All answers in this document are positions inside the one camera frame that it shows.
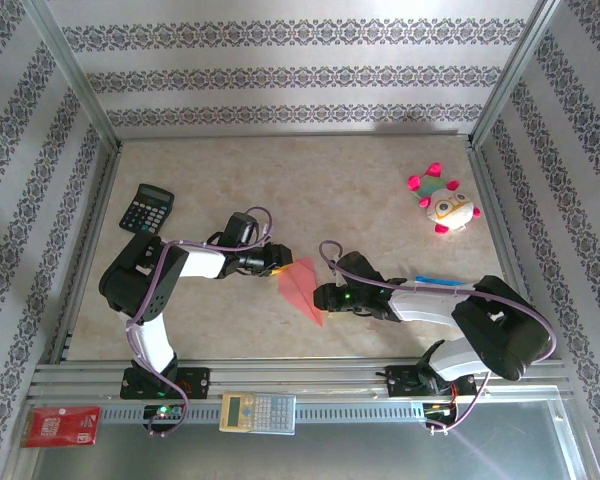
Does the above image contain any pink paper sheet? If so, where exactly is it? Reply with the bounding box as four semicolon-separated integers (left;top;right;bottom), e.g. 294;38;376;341
277;257;326;329

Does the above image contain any grey metal sheet panel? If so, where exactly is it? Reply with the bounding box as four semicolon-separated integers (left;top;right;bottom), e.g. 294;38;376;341
9;399;599;480

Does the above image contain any blue and white packet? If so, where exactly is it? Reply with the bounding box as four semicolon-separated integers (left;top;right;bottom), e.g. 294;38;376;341
414;274;474;289

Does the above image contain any black desk calculator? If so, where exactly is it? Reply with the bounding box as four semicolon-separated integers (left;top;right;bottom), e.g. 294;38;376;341
118;182;176;236

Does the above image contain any white and pink plush toy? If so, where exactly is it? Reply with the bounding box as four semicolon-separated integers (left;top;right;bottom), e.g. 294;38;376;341
406;162;483;236

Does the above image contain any beige scientific calculator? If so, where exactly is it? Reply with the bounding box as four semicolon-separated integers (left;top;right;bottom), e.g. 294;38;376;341
218;391;298;436

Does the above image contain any red card packet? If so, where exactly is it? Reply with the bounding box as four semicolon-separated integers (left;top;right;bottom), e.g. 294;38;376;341
19;405;102;449

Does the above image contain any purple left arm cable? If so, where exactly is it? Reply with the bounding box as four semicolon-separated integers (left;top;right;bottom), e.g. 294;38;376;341
124;205;274;439

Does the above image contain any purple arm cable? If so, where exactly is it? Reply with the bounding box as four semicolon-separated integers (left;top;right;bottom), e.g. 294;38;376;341
318;240;557;435
124;205;274;439

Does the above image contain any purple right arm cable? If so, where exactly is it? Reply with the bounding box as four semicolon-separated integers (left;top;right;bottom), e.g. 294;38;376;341
318;240;557;435

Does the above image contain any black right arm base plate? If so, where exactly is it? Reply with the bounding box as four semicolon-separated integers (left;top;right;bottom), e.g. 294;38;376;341
383;363;479;399

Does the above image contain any grey slotted cable duct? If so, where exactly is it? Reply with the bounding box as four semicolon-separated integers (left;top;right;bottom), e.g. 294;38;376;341
99;402;431;424

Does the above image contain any thin aluminium wall rail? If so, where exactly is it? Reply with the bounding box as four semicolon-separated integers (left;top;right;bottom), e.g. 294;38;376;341
114;130;474;144

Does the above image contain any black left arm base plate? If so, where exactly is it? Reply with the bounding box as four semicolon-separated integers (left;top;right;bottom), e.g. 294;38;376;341
119;366;212;401

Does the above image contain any aluminium side rail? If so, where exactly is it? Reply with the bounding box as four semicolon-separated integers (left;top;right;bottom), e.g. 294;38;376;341
47;144;124;364
464;139;549;359

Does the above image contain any aluminium frame post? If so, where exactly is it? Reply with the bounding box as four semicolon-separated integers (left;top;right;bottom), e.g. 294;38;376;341
467;0;566;146
22;0;124;151

